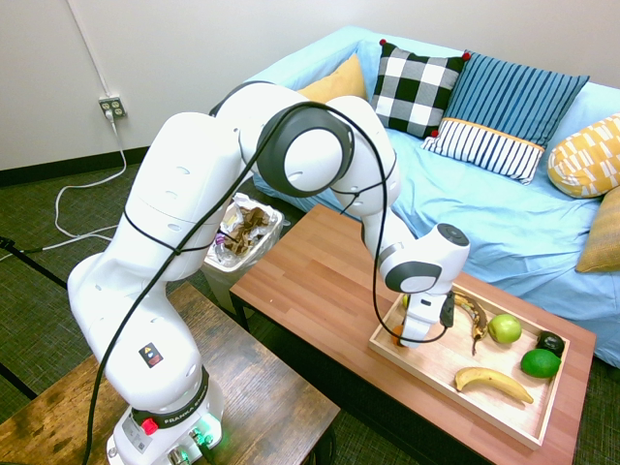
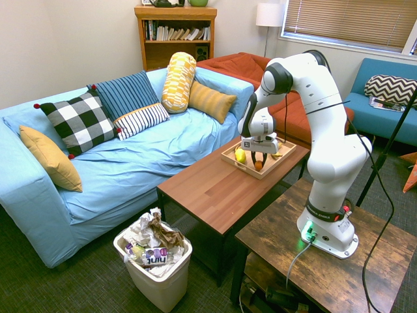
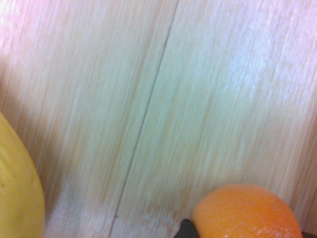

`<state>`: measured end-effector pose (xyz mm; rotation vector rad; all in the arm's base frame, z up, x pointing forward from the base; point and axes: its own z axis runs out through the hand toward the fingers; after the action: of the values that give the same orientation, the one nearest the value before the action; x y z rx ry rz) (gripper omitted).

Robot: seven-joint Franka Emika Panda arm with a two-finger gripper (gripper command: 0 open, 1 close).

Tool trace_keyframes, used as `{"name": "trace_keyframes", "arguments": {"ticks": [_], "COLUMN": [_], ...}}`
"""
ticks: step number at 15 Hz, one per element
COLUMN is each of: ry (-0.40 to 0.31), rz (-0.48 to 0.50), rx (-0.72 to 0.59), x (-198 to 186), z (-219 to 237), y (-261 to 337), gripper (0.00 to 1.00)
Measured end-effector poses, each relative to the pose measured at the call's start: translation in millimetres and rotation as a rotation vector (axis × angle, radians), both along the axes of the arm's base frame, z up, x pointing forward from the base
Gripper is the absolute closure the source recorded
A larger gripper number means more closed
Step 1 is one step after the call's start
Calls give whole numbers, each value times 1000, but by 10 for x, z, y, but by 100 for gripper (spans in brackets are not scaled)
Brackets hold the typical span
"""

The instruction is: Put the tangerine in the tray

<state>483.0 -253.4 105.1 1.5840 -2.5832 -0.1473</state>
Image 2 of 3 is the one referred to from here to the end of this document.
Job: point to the black power strip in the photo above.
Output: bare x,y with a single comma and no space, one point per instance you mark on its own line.
283,298

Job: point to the small black speaker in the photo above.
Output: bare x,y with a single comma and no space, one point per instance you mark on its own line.
202,53

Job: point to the blue striped pillow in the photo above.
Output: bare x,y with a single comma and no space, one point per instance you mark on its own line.
125,93

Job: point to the white-spined upright book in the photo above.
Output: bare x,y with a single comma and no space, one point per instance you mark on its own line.
160,33

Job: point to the plain mustard pillow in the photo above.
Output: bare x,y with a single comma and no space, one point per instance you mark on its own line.
52,159

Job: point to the black camera stand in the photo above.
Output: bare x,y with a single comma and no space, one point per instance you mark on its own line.
391,140

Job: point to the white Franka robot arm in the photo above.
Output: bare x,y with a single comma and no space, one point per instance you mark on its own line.
325,130

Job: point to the magazine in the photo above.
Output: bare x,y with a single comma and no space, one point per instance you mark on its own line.
384,104

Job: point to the mustard striped pillow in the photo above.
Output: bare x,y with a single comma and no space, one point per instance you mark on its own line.
211,101

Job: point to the beige leaning book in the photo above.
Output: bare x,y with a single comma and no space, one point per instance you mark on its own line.
177,35
193,34

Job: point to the rustic dark wood side table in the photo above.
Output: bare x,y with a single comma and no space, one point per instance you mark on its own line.
325,277

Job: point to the reddish wooden coffee table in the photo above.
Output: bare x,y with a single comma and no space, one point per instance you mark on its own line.
211,192

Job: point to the orange floor cushion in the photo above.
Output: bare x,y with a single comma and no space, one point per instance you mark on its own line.
411,176

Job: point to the wooden bookshelf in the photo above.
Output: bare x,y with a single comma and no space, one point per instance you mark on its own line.
176,52

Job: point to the black white chevron pillow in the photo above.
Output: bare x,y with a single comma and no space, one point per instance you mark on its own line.
391,89

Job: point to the crumpled white paper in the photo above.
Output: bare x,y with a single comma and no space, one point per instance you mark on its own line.
141,228

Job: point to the black object on shelf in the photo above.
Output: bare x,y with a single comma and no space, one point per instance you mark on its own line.
166,3

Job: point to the brown window blinds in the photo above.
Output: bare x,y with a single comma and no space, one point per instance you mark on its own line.
352,19

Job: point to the white shade floor lamp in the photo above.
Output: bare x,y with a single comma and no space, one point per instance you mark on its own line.
270,14

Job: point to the white navy striped pillow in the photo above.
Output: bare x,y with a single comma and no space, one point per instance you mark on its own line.
141,120

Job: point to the yellow white patterned bolster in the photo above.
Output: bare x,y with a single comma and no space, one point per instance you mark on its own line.
177,81

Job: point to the light blue sofa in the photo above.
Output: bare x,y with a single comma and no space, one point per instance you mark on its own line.
130,169

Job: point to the white plastic trash bin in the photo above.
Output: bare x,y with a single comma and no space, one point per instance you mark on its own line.
163,287

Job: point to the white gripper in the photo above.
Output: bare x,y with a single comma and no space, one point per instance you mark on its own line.
262,144

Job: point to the dark-spined upright book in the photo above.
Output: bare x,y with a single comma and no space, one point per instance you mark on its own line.
148,30

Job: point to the orange tangerine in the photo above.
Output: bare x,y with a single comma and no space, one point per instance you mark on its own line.
258,166

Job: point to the clear plastic bottle purple label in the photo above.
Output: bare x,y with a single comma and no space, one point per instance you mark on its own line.
153,253

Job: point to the teal sofa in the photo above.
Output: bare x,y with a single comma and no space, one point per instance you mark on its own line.
374,124

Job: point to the light wooden tray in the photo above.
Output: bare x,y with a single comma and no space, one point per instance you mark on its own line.
283,153

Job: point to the green bowl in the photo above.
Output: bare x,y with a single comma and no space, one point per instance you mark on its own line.
198,2

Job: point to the black white checkered pillow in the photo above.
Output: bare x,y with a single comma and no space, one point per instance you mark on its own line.
78,122

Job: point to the crumpled brown paper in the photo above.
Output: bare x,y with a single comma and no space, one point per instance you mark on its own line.
166,233

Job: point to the yellow mango fruit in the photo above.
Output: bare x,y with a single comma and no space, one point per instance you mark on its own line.
240,156

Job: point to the yellow banana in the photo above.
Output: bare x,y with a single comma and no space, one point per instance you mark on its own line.
277,153

